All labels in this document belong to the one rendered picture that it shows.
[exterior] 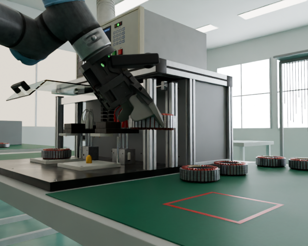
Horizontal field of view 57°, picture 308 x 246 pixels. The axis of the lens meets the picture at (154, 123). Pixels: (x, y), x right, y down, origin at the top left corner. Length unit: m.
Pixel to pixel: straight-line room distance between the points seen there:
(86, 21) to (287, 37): 7.22
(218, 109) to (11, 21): 0.80
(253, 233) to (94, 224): 0.23
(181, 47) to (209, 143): 0.40
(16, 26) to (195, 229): 0.48
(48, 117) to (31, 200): 5.38
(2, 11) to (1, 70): 5.27
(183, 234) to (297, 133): 6.97
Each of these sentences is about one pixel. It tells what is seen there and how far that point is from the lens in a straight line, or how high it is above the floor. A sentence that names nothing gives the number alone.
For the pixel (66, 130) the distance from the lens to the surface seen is 1.21.
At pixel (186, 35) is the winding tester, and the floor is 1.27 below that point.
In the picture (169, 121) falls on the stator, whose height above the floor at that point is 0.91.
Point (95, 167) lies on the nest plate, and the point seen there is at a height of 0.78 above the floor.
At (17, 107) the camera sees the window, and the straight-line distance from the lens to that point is 5.87.
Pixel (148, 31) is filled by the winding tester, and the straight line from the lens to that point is 1.05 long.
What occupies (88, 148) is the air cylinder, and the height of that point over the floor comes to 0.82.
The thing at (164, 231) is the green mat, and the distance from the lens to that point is 0.41.
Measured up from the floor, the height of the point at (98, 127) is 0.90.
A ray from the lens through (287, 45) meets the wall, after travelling 7.67.
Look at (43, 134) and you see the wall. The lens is 6.02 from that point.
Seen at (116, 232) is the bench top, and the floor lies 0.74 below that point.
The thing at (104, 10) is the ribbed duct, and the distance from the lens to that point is 2.63.
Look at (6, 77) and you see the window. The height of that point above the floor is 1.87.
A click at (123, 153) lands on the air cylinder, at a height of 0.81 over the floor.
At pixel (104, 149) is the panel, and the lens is 1.35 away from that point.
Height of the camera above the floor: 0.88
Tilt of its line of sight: 2 degrees up
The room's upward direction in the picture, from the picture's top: straight up
